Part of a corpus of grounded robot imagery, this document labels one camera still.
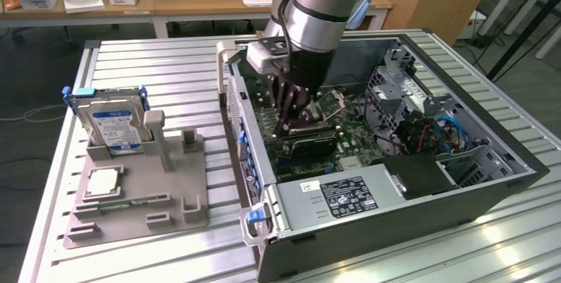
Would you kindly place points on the silver CPU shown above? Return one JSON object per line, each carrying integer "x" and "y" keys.
{"x": 103, "y": 182}

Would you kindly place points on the green graphics card black fan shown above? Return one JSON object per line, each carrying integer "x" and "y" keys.
{"x": 312, "y": 147}

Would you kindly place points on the green motherboard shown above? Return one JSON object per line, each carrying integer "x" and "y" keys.
{"x": 359, "y": 138}

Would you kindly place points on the black slanted pole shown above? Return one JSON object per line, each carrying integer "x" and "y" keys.
{"x": 525, "y": 33}

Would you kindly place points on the grey metal disk bay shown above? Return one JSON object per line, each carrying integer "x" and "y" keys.
{"x": 475, "y": 165}

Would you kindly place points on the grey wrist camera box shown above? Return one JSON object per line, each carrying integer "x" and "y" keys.
{"x": 258, "y": 59}

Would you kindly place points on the hard disk with blue bracket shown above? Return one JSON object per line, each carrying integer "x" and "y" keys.
{"x": 111, "y": 125}

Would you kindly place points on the grey power supply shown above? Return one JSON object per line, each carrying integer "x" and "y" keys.
{"x": 306, "y": 207}

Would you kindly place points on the black open PC case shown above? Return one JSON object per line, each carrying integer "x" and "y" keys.
{"x": 394, "y": 230}

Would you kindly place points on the CPU socket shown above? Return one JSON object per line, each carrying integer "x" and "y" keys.
{"x": 312, "y": 126}

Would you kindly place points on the white box with round dish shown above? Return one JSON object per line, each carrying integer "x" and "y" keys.
{"x": 80, "y": 0}

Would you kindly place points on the grey parts rack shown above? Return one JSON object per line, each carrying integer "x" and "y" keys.
{"x": 140, "y": 178}

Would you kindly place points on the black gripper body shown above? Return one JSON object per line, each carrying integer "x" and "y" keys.
{"x": 312, "y": 69}

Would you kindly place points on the black power strip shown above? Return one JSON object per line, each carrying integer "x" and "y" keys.
{"x": 481, "y": 41}

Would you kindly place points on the silver chipset heatsink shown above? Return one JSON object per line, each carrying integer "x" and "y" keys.
{"x": 352, "y": 162}

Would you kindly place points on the white box with red mark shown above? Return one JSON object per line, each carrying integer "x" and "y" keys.
{"x": 470, "y": 25}

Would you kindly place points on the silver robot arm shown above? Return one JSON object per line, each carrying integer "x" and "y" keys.
{"x": 319, "y": 0}

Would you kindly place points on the metal socket cover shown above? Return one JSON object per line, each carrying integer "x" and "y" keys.
{"x": 332, "y": 102}

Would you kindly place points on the white paper label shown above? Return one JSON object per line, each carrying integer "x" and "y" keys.
{"x": 135, "y": 12}

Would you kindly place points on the perforated metal drive cage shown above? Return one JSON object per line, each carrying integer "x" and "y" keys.
{"x": 403, "y": 89}

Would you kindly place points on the green RAM stick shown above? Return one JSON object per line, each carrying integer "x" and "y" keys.
{"x": 127, "y": 203}

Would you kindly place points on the orange item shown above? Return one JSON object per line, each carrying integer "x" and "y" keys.
{"x": 10, "y": 3}

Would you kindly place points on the wooden cabinet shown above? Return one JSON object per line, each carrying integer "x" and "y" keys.
{"x": 455, "y": 7}

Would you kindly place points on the white table frame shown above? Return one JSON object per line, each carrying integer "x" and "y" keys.
{"x": 502, "y": 0}

